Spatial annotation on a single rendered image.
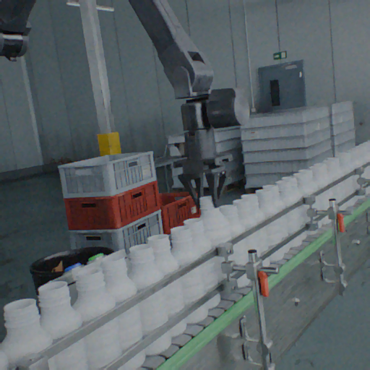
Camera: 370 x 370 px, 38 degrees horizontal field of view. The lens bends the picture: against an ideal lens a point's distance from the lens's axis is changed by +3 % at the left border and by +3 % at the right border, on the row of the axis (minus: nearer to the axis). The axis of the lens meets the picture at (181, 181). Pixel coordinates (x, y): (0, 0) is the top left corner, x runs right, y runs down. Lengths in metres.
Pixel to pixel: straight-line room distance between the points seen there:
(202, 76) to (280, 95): 10.90
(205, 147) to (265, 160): 6.81
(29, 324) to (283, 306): 0.67
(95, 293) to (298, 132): 6.91
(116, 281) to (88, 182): 2.70
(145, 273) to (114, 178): 2.61
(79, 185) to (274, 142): 4.61
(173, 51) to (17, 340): 0.57
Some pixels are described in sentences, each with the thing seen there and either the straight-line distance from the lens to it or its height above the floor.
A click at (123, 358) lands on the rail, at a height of 1.04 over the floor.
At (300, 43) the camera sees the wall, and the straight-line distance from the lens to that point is 11.79.
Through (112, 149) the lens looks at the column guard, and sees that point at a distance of 11.17.
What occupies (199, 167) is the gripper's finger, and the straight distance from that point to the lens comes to 0.98.
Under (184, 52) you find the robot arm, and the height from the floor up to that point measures 1.47.
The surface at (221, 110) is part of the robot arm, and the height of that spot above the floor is 1.36.
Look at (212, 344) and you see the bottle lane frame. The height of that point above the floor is 0.97.
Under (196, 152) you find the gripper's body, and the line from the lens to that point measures 0.98.
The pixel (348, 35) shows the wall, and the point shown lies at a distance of 11.48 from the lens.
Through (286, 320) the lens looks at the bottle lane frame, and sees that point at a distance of 1.23.
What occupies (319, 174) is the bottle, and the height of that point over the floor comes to 1.14.
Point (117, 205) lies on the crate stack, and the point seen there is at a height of 0.82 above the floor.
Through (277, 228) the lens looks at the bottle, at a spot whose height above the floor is 1.08.
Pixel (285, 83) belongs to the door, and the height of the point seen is 1.67.
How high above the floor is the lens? 1.37
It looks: 8 degrees down
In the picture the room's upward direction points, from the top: 7 degrees counter-clockwise
